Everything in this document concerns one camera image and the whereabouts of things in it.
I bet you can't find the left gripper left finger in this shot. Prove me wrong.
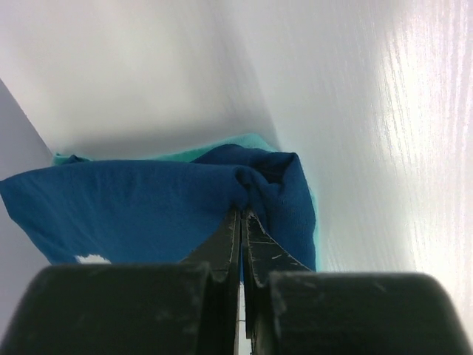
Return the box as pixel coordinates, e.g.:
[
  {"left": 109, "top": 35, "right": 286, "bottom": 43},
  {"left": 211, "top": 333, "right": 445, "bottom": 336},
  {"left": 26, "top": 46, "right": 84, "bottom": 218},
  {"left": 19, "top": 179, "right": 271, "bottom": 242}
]
[{"left": 1, "top": 210, "right": 239, "bottom": 354}]

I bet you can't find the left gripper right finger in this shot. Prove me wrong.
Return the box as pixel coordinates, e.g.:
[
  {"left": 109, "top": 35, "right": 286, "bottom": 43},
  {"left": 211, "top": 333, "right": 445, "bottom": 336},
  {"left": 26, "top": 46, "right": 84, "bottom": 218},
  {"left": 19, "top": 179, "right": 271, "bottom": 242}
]
[{"left": 241, "top": 212, "right": 472, "bottom": 354}]

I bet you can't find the dark blue printed t-shirt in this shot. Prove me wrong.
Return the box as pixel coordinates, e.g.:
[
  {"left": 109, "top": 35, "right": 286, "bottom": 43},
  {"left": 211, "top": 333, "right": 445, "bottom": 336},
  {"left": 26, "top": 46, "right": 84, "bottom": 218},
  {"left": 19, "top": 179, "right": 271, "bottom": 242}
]
[{"left": 1, "top": 144, "right": 316, "bottom": 269}]

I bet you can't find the folded teal t-shirt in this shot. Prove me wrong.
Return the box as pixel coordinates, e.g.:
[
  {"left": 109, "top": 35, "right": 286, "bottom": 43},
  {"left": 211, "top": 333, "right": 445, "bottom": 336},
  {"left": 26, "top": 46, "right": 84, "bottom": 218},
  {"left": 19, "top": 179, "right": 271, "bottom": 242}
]
[{"left": 52, "top": 133, "right": 321, "bottom": 271}]

